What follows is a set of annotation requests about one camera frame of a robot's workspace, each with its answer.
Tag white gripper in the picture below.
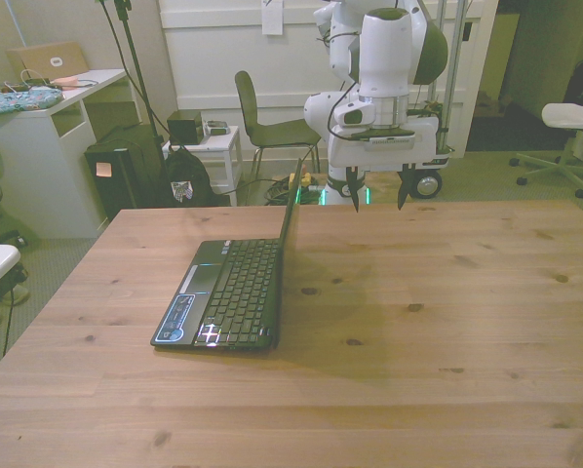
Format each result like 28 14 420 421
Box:
327 115 442 214

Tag black Asus laptop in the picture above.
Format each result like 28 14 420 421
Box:
149 157 305 352

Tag white robot cart with wheel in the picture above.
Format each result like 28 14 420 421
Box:
408 145 454 202

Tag dark green chair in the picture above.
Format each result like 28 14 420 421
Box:
234 70 323 180

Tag small white side table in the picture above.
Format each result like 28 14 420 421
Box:
161 125 245 207

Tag small grey device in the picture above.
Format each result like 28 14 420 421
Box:
203 118 232 137

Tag black backpack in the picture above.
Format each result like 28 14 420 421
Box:
160 144 215 209

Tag white paper sheet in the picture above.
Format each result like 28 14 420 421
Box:
261 0 285 37

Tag white swivel office chair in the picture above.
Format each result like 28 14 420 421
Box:
509 89 583 199

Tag black box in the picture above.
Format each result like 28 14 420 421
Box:
166 109 204 146

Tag black computer tower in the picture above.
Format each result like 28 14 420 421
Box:
83 139 137 221

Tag pink object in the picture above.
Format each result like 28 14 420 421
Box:
51 73 82 91

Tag white desk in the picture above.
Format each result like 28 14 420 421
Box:
0 67 142 241

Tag cardboard box with white label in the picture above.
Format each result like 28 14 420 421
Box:
5 41 89 85

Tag patterned teal cloth pouch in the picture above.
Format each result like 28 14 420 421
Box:
0 84 64 118

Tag bundle of floor cables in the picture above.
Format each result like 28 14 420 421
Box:
263 172 323 207

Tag aluminium frame post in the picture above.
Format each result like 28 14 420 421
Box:
441 0 469 153

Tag black camera stand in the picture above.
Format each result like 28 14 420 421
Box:
95 0 172 209

